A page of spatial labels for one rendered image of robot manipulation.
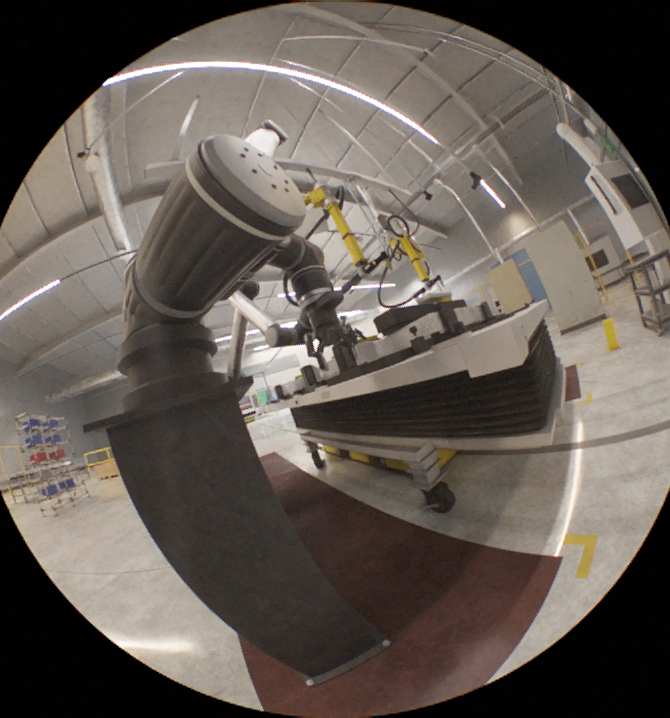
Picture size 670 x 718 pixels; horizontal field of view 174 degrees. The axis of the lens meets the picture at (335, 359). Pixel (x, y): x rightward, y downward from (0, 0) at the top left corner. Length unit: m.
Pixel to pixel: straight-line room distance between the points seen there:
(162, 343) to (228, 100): 9.46
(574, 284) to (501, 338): 4.97
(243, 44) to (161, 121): 3.65
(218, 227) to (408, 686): 1.05
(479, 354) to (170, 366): 0.60
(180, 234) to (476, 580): 1.15
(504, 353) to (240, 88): 9.59
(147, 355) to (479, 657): 1.07
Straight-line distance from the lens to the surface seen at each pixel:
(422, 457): 1.07
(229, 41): 9.50
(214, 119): 9.87
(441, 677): 0.86
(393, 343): 1.21
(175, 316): 0.42
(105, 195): 8.39
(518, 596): 0.94
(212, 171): 0.27
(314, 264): 0.61
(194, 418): 0.37
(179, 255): 0.32
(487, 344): 0.50
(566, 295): 5.39
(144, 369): 0.43
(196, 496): 0.39
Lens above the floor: 0.85
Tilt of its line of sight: 5 degrees up
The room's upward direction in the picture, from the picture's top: 20 degrees counter-clockwise
